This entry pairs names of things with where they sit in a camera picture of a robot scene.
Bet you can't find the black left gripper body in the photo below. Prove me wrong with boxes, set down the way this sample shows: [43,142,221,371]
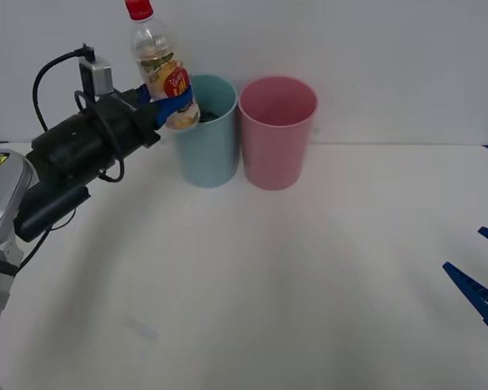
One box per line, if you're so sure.
[89,89,163,158]

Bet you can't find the clear bottle with red cap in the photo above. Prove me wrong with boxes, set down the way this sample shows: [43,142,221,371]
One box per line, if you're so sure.
[124,0,201,132]

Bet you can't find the pale blue plastic bin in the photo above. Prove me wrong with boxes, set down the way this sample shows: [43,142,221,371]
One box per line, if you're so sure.
[172,72,239,189]

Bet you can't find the pink plastic bin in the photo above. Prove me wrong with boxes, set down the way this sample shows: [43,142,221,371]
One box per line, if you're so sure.
[237,76,319,192]

